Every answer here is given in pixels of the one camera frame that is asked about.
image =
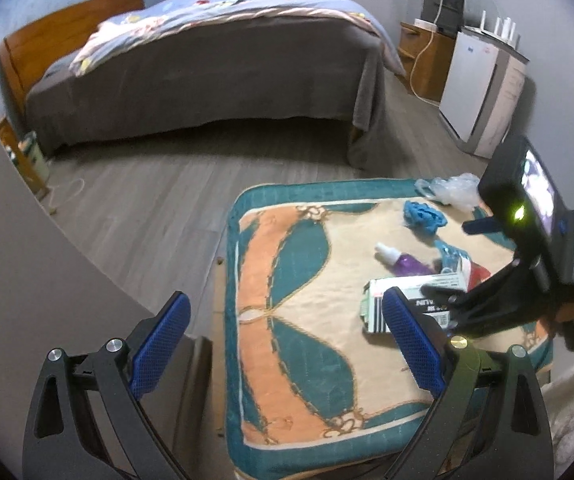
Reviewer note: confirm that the red packet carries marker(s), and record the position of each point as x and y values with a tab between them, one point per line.
478	276

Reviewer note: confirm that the blue face mask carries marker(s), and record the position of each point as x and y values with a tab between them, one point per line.
422	215

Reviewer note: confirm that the wooden bed headboard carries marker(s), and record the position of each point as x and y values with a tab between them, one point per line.
42	45

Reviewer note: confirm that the wooden television cabinet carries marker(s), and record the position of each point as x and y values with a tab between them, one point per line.
437	70

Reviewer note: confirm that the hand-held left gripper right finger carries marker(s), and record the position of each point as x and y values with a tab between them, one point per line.
414	345

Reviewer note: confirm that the wooden nightstand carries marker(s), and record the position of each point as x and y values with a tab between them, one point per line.
17	155

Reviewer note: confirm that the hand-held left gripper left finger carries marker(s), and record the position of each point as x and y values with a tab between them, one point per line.
162	345

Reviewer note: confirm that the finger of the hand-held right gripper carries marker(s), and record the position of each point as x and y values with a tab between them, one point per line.
502	300
487	225

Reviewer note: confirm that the white air purifier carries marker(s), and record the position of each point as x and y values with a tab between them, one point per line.
467	95

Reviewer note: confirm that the blue floral quilt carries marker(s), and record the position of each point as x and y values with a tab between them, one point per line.
247	10

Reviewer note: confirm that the white green medicine box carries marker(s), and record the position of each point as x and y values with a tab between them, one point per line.
382	305

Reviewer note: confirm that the light blue plastic item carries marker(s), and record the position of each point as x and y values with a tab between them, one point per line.
449	257

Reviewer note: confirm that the white router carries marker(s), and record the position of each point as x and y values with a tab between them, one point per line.
492	35

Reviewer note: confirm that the bed with grey cover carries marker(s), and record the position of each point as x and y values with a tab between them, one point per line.
207	75

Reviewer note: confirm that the clear plastic bag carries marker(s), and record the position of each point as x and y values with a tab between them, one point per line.
452	190

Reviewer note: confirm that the horse print mat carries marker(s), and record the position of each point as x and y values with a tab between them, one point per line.
307	340

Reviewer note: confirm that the small white box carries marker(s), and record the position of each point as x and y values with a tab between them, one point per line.
424	24

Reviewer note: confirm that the purple spray bottle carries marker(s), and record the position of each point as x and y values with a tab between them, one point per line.
407	262

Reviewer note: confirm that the black television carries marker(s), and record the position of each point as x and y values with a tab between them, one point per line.
434	2

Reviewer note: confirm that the pale green bucket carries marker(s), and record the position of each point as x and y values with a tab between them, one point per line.
34	157

